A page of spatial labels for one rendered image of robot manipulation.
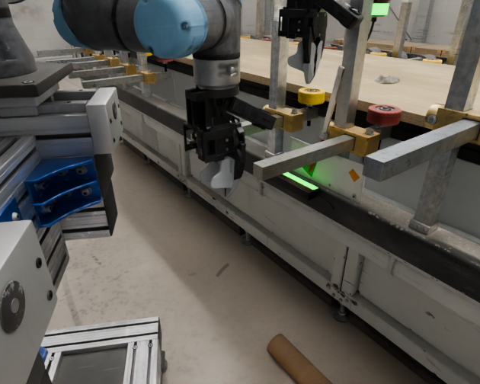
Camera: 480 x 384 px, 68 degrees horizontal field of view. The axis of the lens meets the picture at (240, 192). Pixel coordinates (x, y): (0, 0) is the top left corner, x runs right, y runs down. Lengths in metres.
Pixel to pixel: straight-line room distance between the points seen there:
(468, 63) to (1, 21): 0.77
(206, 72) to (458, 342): 1.09
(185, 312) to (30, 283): 1.29
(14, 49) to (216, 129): 0.35
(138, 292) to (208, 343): 0.42
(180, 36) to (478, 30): 0.51
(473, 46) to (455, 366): 0.95
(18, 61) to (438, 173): 0.79
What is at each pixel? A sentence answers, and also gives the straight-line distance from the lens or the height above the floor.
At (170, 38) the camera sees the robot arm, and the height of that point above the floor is 1.11.
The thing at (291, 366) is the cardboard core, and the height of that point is 0.06.
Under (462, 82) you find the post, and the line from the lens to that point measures 0.77.
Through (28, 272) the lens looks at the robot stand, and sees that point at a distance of 0.33.
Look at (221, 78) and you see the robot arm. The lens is 0.57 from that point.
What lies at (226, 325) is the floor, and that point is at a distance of 1.53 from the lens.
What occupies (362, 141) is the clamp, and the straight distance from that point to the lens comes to 0.89.
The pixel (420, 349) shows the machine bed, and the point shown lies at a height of 0.16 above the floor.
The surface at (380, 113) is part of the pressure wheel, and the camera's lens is 0.96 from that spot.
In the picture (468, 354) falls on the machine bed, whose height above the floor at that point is 0.23.
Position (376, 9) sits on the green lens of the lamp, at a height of 1.13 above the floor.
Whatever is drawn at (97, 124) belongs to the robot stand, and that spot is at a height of 0.96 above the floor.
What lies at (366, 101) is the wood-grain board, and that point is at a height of 0.90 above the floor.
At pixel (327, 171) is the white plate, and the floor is 0.75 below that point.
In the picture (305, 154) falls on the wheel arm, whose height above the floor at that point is 0.86.
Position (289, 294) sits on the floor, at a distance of 1.66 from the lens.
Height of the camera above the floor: 1.15
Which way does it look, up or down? 29 degrees down
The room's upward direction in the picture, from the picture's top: straight up
